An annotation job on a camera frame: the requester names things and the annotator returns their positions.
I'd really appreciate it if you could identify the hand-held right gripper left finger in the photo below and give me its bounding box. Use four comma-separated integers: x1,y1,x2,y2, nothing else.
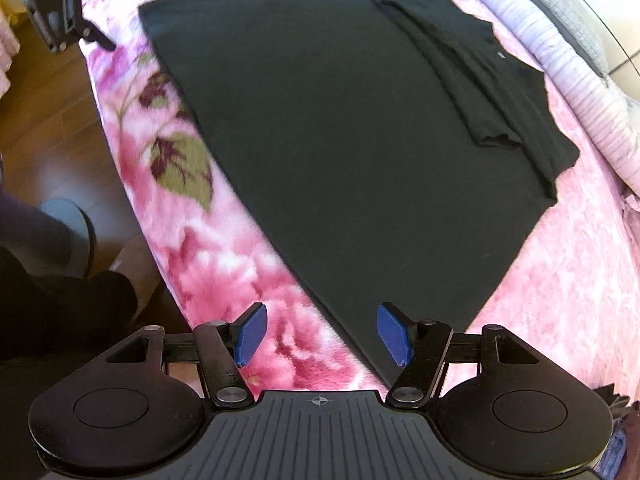
106,302,269,409

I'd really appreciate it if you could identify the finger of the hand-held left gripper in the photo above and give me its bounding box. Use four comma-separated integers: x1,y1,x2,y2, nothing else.
75,16,117,52

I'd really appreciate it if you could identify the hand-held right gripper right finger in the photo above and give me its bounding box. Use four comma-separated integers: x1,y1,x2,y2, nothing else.
376,302,541,409

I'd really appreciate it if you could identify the black shirt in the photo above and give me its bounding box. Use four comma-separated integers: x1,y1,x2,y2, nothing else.
137,0,581,388

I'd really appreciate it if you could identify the pink floral blanket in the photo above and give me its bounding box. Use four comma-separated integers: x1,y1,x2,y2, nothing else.
77,0,640,411

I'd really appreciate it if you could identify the grey slipper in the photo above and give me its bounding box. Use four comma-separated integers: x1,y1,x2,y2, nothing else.
39,197,97,281

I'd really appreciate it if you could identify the dark cloth pile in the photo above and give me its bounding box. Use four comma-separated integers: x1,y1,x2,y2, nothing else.
594,382,640,480

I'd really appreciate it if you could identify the grey pillow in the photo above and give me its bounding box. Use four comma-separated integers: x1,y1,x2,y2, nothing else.
505,0,613,86

